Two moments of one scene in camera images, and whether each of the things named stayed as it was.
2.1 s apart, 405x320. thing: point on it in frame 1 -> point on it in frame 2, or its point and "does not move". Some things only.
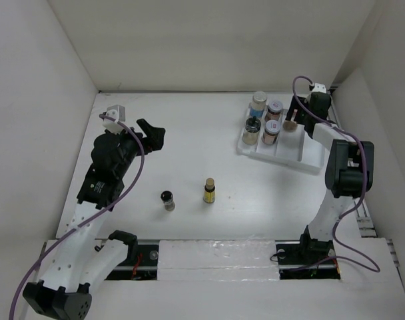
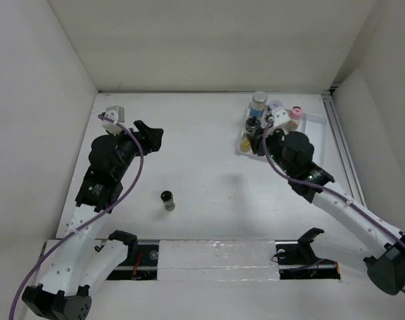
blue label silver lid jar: (258, 101) does not move
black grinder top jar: (251, 131) does not move
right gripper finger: (294, 105) -> (256, 142)
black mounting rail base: (142, 264) does not move
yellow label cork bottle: (209, 195) -> (246, 145)
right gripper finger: (303, 117) -> (270, 145)
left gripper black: (152, 141) does not move
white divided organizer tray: (264, 136) does not move
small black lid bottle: (167, 197) does not move
